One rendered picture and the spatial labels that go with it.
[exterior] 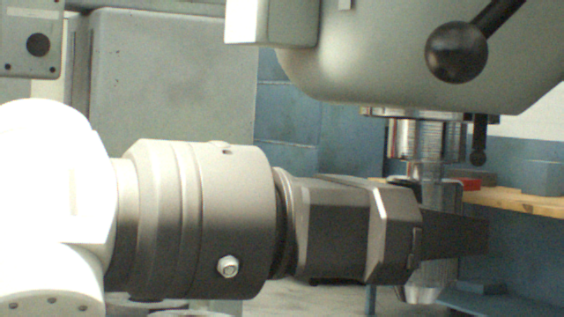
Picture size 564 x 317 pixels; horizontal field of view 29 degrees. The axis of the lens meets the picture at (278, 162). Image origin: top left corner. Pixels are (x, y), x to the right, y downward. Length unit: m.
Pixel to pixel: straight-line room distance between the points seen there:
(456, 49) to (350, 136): 7.51
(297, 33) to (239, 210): 0.10
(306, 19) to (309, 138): 7.41
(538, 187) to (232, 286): 5.92
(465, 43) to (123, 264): 0.21
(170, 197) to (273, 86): 7.99
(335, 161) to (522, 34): 7.37
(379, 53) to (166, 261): 0.16
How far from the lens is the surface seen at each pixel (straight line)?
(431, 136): 0.64
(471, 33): 0.51
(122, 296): 1.14
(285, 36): 0.59
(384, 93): 0.59
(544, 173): 6.45
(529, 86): 0.63
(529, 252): 7.04
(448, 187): 0.65
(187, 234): 0.57
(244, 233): 0.58
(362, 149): 8.07
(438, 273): 0.65
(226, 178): 0.58
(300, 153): 8.11
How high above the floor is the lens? 1.31
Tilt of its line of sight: 3 degrees down
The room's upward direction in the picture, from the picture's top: 4 degrees clockwise
